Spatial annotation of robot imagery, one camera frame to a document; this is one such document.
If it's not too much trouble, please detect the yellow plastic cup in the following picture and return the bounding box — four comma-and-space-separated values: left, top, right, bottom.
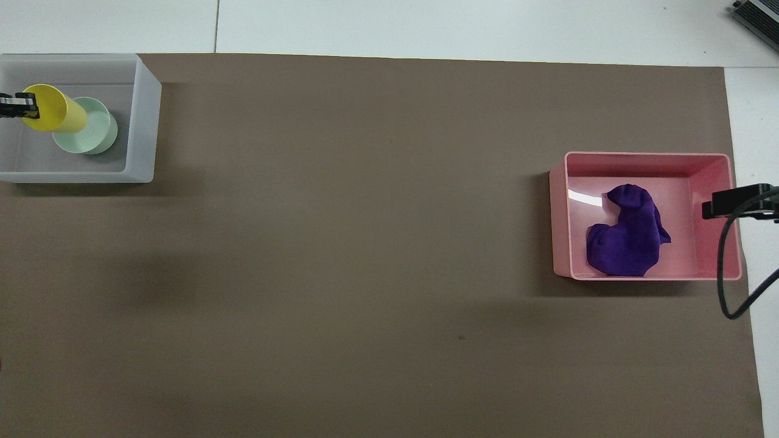
22, 83, 90, 134

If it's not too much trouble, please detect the pale green plastic cup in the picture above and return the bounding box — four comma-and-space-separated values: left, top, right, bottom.
52, 97, 119, 155

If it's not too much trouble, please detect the translucent white plastic bin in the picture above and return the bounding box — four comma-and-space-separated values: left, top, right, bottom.
0, 53, 162, 184

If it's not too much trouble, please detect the purple cloth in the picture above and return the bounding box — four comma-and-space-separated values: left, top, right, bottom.
585, 184, 672, 277

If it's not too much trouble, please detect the pink plastic bin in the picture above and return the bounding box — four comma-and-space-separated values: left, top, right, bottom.
549, 151, 743, 282

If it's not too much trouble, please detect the grey metal device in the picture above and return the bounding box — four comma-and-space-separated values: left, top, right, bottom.
730, 0, 779, 45

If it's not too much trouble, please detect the black cable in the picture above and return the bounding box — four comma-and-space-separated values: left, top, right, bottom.
716, 186, 779, 321

